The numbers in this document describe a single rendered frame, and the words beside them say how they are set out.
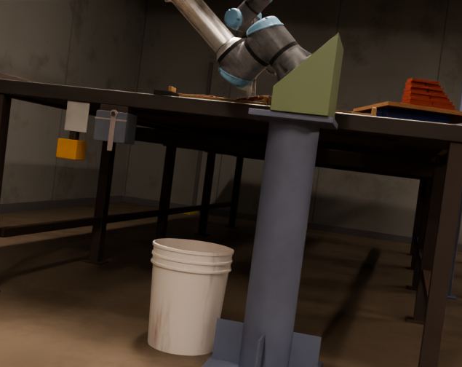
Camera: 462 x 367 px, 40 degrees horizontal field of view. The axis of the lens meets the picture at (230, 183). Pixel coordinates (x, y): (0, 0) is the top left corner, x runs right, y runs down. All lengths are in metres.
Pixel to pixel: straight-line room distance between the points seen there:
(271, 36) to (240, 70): 0.15
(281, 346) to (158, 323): 0.45
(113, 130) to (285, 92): 0.81
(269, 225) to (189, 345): 0.53
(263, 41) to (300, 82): 0.22
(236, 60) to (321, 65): 0.32
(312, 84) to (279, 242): 0.51
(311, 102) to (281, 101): 0.09
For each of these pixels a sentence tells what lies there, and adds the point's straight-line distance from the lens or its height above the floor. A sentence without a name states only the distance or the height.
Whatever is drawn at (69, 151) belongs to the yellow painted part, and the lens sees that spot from 2.60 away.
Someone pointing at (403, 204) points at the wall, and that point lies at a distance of 7.50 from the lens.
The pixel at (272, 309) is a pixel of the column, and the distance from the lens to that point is 2.08.
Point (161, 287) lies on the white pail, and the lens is 2.25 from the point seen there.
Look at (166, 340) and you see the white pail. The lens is 2.28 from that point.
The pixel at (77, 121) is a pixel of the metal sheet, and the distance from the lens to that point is 2.62.
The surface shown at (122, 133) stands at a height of 0.75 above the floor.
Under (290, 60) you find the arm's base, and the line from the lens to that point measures 2.08.
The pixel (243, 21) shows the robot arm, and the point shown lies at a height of 1.23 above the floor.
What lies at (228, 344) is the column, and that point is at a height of 0.07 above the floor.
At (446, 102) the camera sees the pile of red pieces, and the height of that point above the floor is 1.11.
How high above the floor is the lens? 0.70
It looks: 2 degrees down
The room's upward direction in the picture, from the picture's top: 7 degrees clockwise
